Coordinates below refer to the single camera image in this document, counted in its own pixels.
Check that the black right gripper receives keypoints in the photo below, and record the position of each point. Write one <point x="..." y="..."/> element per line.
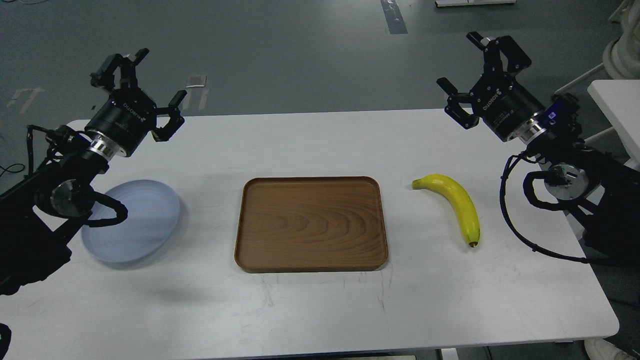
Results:
<point x="497" y="98"/>

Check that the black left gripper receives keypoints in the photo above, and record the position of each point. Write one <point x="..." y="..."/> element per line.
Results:
<point x="129" y="114"/>

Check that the light blue plate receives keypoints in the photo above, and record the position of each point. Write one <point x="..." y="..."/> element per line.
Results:
<point x="153" y="213"/>

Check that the yellow banana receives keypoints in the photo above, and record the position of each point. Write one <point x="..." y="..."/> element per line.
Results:
<point x="460" y="201"/>

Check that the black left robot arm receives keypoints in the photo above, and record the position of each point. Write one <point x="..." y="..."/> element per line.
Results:
<point x="42" y="213"/>

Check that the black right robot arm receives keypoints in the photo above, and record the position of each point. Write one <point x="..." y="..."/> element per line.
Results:
<point x="599" y="192"/>

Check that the white ribbed object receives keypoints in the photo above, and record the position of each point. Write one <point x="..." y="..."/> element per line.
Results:
<point x="621" y="57"/>

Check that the brown wooden tray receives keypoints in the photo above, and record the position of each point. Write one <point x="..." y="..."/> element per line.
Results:
<point x="311" y="224"/>

